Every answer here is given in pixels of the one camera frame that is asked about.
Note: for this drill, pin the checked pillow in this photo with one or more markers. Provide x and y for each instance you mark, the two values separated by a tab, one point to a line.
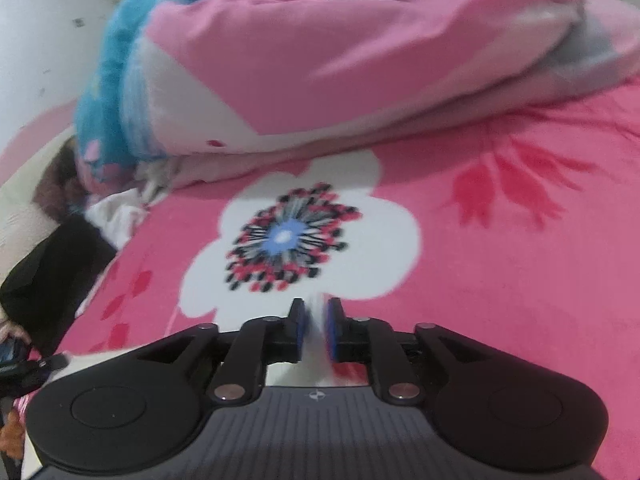
20	235

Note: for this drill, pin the white deer print sweater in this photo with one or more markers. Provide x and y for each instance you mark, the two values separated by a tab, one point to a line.
314	342

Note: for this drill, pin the white cloth garment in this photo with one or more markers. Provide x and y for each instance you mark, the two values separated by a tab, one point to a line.
117	215

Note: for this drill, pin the pink headboard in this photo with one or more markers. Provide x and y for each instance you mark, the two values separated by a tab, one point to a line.
35	135

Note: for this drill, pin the pink floral blanket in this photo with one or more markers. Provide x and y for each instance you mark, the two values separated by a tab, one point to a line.
500	285

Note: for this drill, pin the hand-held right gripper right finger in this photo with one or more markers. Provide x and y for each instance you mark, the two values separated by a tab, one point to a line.
330	337

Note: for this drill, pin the pink and blue quilt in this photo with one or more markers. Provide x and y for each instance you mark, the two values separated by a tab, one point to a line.
350	60

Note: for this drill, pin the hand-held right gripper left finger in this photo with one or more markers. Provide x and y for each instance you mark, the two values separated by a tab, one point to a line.
296	335

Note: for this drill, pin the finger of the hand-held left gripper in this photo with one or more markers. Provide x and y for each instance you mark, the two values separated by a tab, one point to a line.
50	364

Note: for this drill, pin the black garment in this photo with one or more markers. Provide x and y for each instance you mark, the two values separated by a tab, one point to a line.
55	270

